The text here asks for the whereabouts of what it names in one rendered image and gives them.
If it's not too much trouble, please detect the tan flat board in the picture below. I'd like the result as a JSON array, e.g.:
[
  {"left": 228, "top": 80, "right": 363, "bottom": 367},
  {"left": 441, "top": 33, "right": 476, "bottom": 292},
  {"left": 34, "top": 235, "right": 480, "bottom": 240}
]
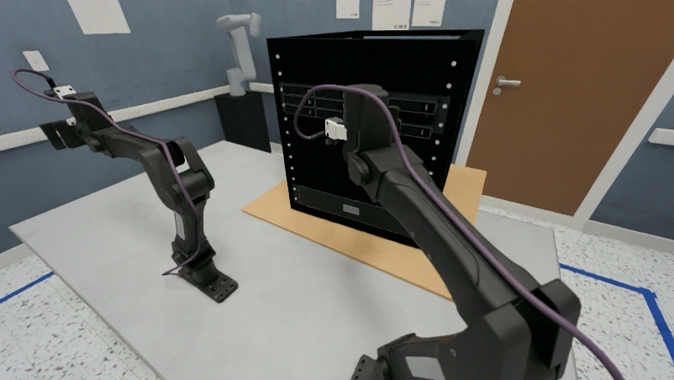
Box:
[{"left": 241, "top": 164, "right": 487, "bottom": 303}]

